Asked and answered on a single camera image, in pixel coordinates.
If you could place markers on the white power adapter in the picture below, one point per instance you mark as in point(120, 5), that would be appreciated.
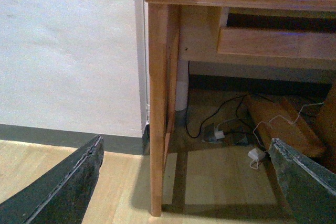
point(256, 154)

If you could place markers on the wooden desk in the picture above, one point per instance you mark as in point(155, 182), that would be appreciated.
point(164, 40)

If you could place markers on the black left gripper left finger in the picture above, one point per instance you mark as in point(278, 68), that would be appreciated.
point(62, 194)

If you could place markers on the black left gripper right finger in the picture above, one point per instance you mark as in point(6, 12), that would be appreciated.
point(308, 187)

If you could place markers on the floor power socket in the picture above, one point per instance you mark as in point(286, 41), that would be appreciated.
point(208, 134)

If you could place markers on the wooden pull-out keyboard tray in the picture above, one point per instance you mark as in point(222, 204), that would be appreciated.
point(277, 43)

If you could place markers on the white plug in socket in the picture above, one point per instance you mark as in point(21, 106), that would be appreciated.
point(219, 134)

